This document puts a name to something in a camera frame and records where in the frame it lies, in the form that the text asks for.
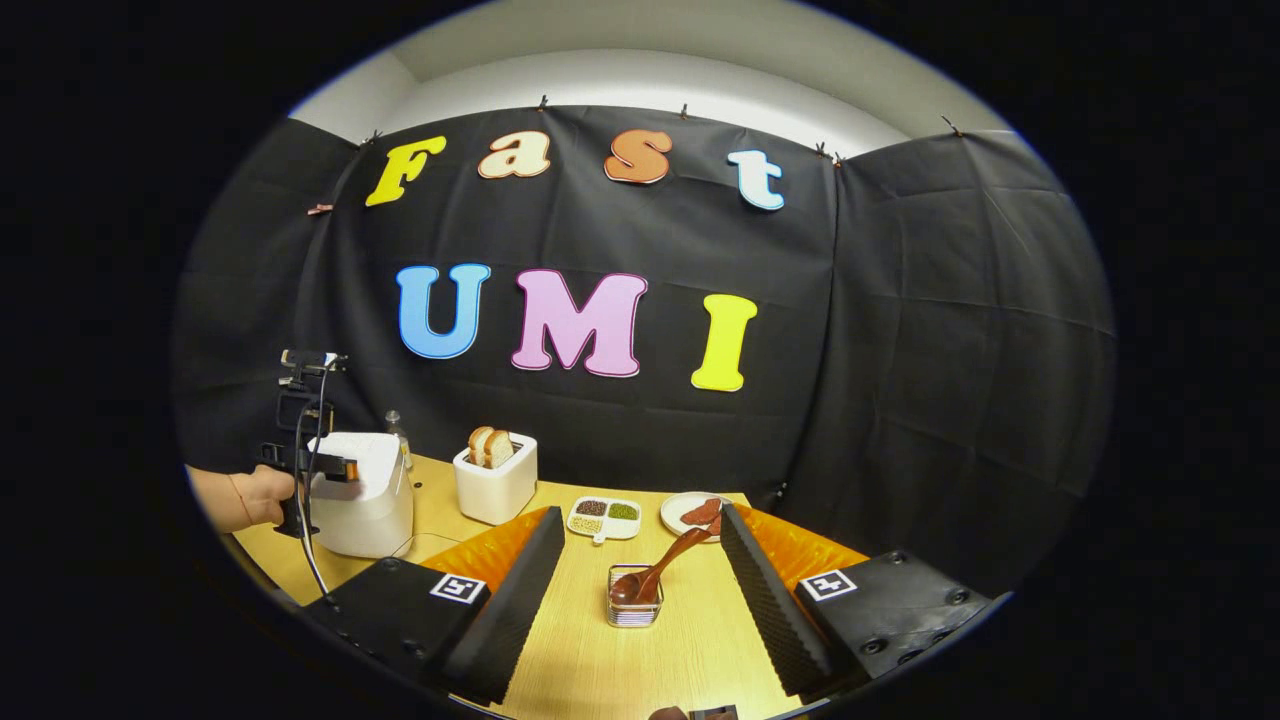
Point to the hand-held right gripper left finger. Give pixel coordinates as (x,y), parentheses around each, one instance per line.
(510,620)

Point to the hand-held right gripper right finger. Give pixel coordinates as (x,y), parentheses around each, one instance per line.
(770,610)

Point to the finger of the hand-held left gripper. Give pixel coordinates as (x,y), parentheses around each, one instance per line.
(335,467)

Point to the white rice cooker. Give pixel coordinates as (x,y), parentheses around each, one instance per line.
(370,510)

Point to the brown wooden spoon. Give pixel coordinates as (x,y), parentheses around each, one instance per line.
(665,560)

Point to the clear chopstick holder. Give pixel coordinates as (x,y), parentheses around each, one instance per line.
(635,615)

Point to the clear glass bottle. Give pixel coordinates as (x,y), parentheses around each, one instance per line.
(397,440)

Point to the red meat slice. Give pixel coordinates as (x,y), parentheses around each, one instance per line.
(715,526)
(700,512)

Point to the white toaster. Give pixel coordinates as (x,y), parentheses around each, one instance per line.
(495,495)

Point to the white divided grain dish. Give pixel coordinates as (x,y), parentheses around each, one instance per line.
(603,530)

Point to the white round plate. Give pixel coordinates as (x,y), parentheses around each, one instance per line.
(670,515)

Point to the toasted bread slice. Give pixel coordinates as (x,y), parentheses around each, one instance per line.
(500,448)
(479,445)

